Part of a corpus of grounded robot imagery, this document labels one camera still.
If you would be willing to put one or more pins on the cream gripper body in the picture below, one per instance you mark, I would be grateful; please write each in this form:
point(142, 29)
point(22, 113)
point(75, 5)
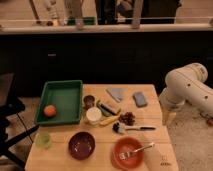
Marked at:
point(167, 117)

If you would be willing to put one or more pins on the grey-blue towel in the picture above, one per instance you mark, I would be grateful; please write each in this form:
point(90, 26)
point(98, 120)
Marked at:
point(116, 93)

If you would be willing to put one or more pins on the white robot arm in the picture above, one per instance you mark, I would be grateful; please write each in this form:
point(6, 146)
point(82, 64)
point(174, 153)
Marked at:
point(186, 84)

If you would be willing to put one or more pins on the orange bowl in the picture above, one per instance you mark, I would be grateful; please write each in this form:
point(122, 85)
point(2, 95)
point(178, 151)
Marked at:
point(123, 145)

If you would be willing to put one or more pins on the purple bowl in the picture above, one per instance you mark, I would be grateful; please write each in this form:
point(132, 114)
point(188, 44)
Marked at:
point(81, 145)

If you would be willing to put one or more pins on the blue sponge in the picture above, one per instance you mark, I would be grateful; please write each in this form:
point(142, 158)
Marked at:
point(139, 99)

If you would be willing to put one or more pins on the dark grape bunch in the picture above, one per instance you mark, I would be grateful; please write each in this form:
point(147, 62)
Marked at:
point(127, 118)

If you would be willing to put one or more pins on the silver fork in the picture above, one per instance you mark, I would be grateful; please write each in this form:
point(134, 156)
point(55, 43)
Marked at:
point(136, 151)

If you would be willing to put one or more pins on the wooden block eraser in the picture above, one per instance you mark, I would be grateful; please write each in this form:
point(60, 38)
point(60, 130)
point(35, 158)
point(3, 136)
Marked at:
point(114, 109)

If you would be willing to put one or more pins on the yellow banana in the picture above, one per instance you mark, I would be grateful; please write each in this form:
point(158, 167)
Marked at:
point(108, 120)

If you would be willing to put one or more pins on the green vegetable toy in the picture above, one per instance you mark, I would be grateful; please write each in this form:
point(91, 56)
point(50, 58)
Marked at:
point(104, 112)

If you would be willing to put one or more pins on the small metal cup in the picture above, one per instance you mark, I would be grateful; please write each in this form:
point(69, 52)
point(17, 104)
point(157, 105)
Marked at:
point(89, 101)

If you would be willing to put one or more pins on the green plastic tray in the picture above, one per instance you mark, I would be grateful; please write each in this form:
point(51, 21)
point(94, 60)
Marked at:
point(66, 97)

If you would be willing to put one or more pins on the orange fruit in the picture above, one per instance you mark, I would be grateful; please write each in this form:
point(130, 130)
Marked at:
point(50, 111)

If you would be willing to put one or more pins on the light green cup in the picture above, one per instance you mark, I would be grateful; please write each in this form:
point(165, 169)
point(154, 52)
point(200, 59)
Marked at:
point(43, 140)

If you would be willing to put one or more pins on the black chair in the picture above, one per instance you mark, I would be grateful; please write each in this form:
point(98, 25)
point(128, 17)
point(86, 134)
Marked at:
point(9, 105)

